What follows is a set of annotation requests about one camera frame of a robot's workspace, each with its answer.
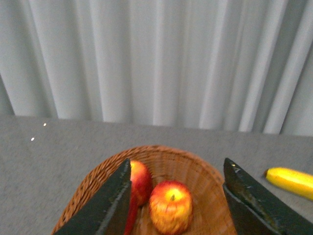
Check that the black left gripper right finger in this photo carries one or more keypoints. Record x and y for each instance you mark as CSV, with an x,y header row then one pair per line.
x,y
257,211

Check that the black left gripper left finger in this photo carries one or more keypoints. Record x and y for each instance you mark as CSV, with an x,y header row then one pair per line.
x,y
101,203

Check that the small red-yellow apple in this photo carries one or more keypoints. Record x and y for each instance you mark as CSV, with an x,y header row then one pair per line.
x,y
171,207

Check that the dark red apple front-left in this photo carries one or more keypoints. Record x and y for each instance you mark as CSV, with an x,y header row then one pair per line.
x,y
132,214

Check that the left brown wicker basket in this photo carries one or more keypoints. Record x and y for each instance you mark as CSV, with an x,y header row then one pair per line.
x,y
211,215

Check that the red apple back of basket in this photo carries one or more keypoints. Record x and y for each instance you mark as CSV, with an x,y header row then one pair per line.
x,y
142,184

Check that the large yellow banana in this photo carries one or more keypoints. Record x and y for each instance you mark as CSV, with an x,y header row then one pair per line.
x,y
294,181

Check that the white pleated curtain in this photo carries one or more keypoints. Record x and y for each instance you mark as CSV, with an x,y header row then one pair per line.
x,y
236,65

